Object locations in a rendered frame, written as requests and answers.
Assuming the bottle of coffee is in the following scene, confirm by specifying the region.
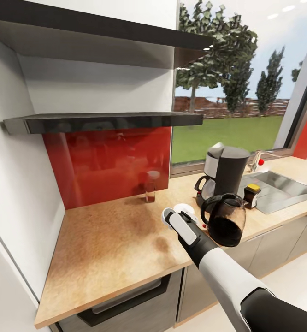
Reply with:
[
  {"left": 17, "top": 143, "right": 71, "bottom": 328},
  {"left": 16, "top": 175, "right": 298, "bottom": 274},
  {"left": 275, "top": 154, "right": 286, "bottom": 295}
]
[{"left": 243, "top": 184, "right": 261, "bottom": 210}]

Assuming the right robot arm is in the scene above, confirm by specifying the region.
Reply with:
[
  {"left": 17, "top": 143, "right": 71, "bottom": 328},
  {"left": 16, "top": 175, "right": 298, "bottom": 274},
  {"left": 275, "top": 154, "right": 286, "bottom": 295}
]
[{"left": 165, "top": 208, "right": 307, "bottom": 332}]

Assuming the paper coffee filter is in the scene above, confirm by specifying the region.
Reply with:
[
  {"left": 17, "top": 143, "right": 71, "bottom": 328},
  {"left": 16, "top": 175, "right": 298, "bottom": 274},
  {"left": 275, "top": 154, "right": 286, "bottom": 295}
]
[{"left": 207, "top": 142, "right": 224, "bottom": 159}]

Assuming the saucer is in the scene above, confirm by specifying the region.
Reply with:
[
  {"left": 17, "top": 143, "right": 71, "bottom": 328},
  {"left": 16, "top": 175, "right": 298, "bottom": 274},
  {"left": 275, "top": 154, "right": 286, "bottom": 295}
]
[{"left": 174, "top": 204, "right": 195, "bottom": 214}]

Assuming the coffee cup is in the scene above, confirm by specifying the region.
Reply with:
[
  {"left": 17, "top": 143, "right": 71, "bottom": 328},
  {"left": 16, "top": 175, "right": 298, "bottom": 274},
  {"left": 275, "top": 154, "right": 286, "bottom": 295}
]
[{"left": 161, "top": 208, "right": 176, "bottom": 230}]

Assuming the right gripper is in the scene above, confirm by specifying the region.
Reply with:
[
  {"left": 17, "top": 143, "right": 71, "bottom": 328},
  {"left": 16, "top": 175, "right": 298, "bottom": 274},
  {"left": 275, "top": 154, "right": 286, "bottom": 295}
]
[{"left": 165, "top": 212, "right": 172, "bottom": 225}]

